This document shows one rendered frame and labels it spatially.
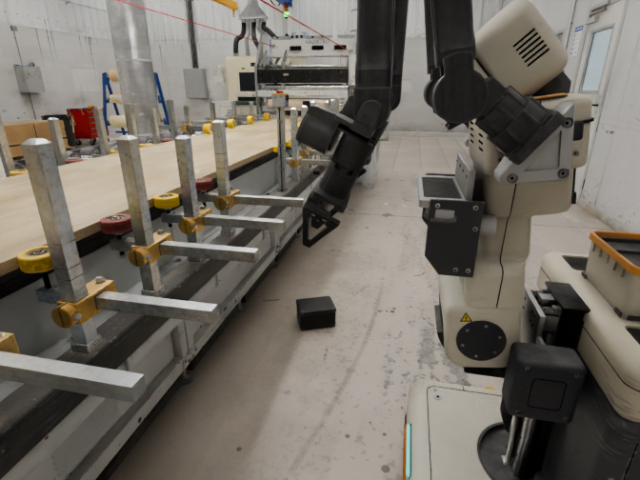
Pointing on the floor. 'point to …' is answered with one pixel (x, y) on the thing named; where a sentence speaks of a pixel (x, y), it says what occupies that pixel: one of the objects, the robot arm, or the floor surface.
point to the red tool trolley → (84, 125)
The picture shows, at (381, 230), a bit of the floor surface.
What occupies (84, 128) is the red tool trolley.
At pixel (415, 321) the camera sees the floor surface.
